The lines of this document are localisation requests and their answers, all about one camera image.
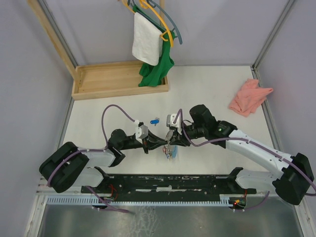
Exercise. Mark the grey hanger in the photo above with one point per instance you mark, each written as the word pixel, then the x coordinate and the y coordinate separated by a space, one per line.
pixel 170 22

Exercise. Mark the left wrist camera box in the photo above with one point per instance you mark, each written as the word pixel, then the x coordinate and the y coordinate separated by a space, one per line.
pixel 141 132

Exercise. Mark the yellow hanger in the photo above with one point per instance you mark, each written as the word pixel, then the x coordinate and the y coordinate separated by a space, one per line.
pixel 163 27

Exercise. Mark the pink cloth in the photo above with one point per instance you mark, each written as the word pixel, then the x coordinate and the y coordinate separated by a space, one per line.
pixel 249 98

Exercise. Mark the wooden tray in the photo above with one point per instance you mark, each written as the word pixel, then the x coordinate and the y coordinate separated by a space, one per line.
pixel 112 80

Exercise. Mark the wooden rack post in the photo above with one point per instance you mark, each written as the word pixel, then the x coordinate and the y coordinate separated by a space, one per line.
pixel 55 37

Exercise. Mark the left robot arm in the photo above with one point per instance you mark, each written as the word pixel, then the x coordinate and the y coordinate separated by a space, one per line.
pixel 73 166

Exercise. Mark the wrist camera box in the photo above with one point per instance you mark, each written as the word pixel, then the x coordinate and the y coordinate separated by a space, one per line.
pixel 141 132
pixel 174 122

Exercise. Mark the white towel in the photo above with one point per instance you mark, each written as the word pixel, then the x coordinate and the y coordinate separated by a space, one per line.
pixel 147 43

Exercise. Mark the green hanger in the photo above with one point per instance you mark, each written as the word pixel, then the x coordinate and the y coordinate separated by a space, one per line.
pixel 161 28

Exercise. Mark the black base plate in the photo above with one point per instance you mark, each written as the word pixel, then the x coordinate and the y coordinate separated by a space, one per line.
pixel 170 188

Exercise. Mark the green garment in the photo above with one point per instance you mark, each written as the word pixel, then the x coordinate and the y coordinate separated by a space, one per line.
pixel 152 75

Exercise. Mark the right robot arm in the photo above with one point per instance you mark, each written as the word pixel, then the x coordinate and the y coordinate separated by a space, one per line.
pixel 289 176

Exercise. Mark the key with red tag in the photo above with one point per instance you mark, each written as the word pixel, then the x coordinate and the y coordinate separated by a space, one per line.
pixel 165 149

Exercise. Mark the key with blue tag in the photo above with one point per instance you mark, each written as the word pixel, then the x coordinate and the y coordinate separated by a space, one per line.
pixel 154 121

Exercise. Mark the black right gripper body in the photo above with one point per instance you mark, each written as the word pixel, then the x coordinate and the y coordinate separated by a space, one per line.
pixel 182 138

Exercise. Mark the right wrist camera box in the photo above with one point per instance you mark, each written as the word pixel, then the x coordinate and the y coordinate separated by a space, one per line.
pixel 174 122

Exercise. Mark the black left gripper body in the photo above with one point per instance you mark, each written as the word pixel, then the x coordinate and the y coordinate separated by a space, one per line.
pixel 147 144

